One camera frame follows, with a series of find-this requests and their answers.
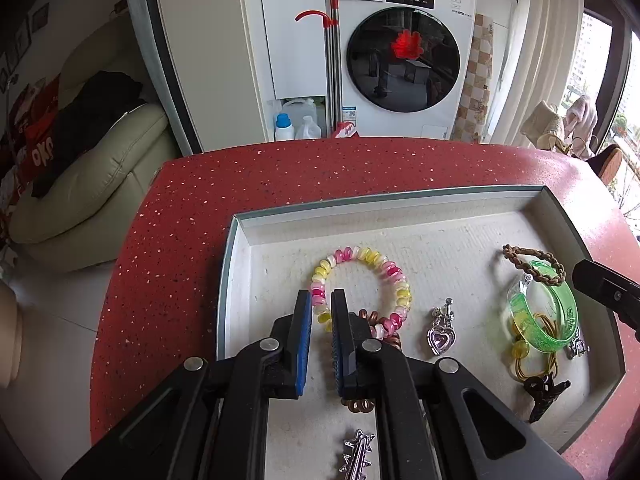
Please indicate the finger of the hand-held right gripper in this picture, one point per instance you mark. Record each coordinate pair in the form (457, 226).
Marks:
(607, 290)

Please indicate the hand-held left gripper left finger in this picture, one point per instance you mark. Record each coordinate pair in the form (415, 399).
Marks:
(303, 345)

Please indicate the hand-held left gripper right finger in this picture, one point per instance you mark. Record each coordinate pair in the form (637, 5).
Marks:
(339, 350)

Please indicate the green translucent bangle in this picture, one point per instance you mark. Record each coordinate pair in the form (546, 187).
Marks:
(562, 310)

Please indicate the small silver charm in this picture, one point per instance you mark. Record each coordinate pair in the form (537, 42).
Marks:
(578, 347)

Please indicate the purple heart pendant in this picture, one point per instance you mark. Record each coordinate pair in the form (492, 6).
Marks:
(441, 337)

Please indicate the silver spiked hair clip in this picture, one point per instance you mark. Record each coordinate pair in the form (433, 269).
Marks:
(357, 452)

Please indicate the black hair clip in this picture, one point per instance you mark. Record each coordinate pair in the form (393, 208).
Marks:
(542, 392)

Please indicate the grey shallow box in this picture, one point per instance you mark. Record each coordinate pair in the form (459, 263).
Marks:
(425, 240)

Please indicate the brown chair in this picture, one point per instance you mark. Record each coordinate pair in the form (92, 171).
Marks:
(607, 162)

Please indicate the white cloth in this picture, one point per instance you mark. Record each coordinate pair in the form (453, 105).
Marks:
(582, 120)

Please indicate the beige bag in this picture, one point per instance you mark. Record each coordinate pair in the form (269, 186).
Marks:
(542, 122)

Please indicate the clear plastic bottle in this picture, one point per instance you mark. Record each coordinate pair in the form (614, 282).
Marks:
(308, 129)

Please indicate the white bottle blue cap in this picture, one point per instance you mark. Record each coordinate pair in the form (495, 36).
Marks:
(284, 129)

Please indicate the red packet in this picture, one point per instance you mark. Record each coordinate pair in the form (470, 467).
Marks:
(346, 129)

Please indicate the clear plastic jug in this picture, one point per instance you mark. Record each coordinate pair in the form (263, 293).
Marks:
(300, 109)

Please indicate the checkered tiled column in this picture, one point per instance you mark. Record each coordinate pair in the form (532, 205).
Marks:
(472, 90)

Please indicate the cream leather sofa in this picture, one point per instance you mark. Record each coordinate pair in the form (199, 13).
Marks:
(105, 175)

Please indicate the white curtain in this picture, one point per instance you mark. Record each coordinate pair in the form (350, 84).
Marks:
(540, 35)

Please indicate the white washing machine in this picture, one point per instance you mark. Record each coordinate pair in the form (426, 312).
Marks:
(405, 60)

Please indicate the white cabinet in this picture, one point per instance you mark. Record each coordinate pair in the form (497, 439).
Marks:
(225, 50)

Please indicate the black clothes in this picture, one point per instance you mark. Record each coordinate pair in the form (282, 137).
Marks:
(95, 115)

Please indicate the red printed cushion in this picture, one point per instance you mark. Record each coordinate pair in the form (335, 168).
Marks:
(40, 130)

